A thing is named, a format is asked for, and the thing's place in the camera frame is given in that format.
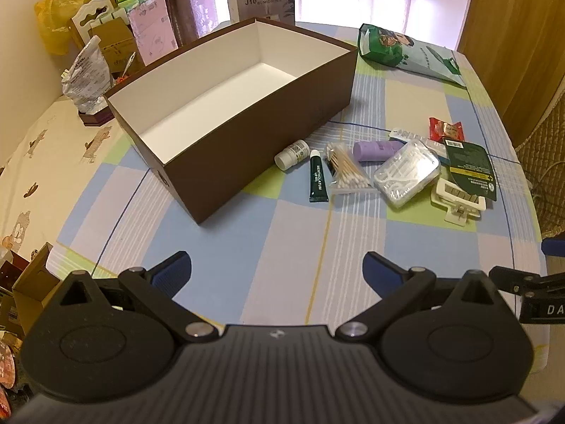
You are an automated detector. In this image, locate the white carved frame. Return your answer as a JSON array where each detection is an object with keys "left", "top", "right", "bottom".
[{"left": 71, "top": 0, "right": 116, "bottom": 49}]

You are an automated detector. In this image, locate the red snack packet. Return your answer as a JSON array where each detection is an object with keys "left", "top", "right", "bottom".
[{"left": 428, "top": 117, "right": 466, "bottom": 142}]

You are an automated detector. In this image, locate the small dark brown box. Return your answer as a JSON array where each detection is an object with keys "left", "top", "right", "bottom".
[{"left": 78, "top": 97, "right": 116, "bottom": 126}]

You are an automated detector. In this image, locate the brown storage box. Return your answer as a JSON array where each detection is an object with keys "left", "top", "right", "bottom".
[{"left": 106, "top": 17, "right": 358, "bottom": 227}]

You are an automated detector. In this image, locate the white plastic bag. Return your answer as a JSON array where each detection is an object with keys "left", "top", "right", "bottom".
[{"left": 61, "top": 35, "right": 111, "bottom": 113}]

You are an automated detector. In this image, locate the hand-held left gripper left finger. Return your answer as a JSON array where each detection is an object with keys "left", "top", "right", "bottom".
[{"left": 57, "top": 251, "right": 219, "bottom": 343}]

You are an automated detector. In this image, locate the bear printed cloth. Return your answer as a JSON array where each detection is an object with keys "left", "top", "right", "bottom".
[{"left": 0, "top": 97, "right": 137, "bottom": 275}]

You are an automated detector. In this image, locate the checked cloth desktop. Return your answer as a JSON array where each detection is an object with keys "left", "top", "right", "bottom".
[{"left": 46, "top": 20, "right": 546, "bottom": 323}]

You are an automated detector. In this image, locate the purple bottle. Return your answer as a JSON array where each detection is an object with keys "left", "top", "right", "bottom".
[{"left": 353, "top": 140, "right": 404, "bottom": 162}]

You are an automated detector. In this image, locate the clear floss pick box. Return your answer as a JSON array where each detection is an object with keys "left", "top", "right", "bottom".
[{"left": 373, "top": 140, "right": 441, "bottom": 207}]

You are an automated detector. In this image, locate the open cardboard box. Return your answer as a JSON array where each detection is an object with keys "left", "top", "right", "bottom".
[{"left": 12, "top": 243, "right": 60, "bottom": 336}]

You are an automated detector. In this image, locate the cotton swab pack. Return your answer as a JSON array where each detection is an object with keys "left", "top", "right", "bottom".
[{"left": 324, "top": 142, "right": 378, "bottom": 195}]

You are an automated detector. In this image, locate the small white bottle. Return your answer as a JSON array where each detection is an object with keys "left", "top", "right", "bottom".
[{"left": 274, "top": 140, "right": 310, "bottom": 169}]

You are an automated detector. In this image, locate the yellow plastic bag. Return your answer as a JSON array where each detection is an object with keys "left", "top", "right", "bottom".
[{"left": 34, "top": 0, "right": 93, "bottom": 56}]

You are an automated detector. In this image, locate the wooden wardrobe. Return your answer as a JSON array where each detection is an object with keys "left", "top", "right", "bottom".
[{"left": 457, "top": 0, "right": 565, "bottom": 146}]

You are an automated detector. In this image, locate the white blister pack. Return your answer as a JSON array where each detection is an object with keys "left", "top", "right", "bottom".
[{"left": 388, "top": 127, "right": 446, "bottom": 151}]

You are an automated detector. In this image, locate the green snack bag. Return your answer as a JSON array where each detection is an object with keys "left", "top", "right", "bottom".
[{"left": 357, "top": 23, "right": 468, "bottom": 88}]

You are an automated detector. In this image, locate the dark green tube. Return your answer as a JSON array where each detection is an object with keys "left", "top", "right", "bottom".
[{"left": 308, "top": 149, "right": 329, "bottom": 203}]

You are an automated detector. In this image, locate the pink paper bag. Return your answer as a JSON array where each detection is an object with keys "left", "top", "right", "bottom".
[{"left": 128, "top": 0, "right": 179, "bottom": 66}]

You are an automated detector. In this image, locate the brown cardboard box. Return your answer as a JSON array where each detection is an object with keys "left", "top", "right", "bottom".
[{"left": 90, "top": 20, "right": 144, "bottom": 82}]

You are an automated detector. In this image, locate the white hair claw clip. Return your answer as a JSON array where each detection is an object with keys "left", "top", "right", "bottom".
[{"left": 432, "top": 177, "right": 487, "bottom": 226}]

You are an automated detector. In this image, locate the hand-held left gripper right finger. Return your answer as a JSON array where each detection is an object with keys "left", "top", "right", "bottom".
[{"left": 335, "top": 251, "right": 501, "bottom": 343}]

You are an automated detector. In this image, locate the dark green packet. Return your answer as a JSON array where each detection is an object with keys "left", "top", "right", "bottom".
[{"left": 442, "top": 138, "right": 499, "bottom": 201}]

